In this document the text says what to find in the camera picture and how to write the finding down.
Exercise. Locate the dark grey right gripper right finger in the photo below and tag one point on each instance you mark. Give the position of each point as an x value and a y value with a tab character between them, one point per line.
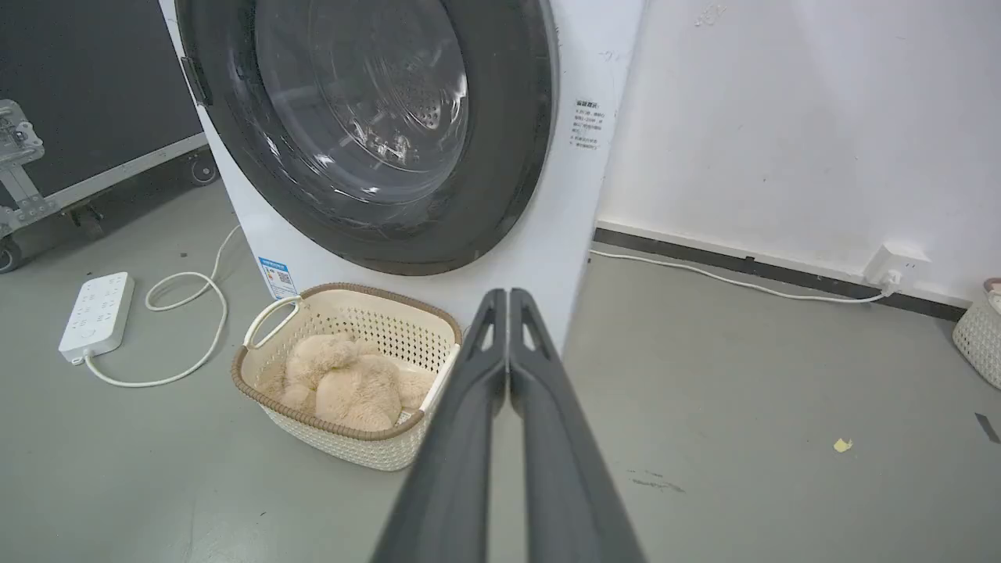
563	477

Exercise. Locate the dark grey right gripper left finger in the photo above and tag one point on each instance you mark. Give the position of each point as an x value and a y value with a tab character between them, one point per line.
453	469

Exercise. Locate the white front-load washing machine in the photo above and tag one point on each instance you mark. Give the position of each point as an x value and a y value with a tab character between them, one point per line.
563	195

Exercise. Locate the dark round washing machine door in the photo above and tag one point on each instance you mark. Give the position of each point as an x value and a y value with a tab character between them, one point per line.
375	133

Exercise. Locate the cream woven laundry basket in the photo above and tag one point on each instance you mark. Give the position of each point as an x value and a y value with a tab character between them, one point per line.
328	446

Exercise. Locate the beige plush teddy bear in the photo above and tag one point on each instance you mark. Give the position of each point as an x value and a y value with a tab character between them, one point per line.
344	383

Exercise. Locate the blue energy label sticker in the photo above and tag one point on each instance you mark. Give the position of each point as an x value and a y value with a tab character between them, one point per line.
278	277

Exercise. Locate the yellow paper scrap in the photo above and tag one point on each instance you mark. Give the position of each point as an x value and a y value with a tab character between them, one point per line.
841	445

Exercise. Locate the white power strip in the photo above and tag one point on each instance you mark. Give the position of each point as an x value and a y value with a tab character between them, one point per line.
97	317

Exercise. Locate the white woven basket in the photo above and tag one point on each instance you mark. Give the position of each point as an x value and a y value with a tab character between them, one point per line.
979	336

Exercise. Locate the black wheeled flight case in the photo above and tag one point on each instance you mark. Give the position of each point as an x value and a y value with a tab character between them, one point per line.
94	102

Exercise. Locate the white wall socket box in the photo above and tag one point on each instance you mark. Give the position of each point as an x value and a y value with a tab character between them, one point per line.
896	264

